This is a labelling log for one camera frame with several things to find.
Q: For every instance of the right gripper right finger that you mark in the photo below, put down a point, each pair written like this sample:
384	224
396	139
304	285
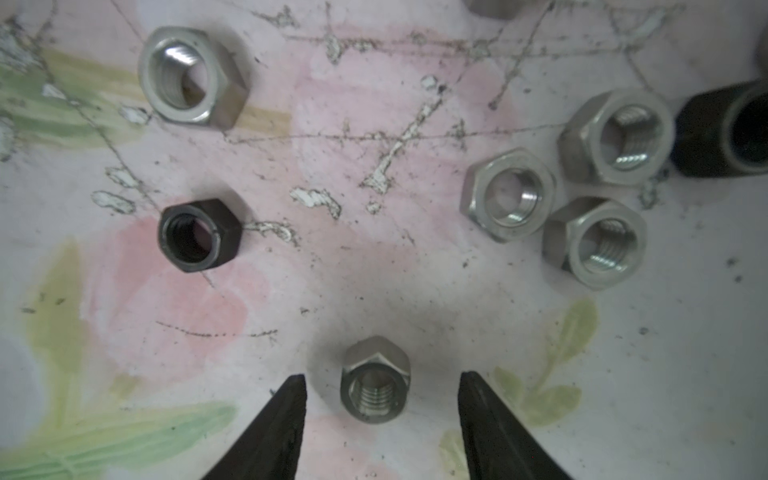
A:
496	443

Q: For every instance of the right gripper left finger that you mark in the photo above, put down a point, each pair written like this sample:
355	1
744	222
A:
269	448

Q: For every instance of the silver nut bottom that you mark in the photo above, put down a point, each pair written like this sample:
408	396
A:
375	380

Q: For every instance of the silver nut cluster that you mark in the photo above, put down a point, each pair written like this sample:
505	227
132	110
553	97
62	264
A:
620	137
537	200
599	241

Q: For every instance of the black nut cluster top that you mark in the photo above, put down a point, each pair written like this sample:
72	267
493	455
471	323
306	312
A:
723	132

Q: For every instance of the black nut bottom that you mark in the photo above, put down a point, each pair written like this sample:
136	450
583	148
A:
199	235

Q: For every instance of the silver nut lower middle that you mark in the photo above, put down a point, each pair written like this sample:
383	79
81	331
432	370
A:
189	78

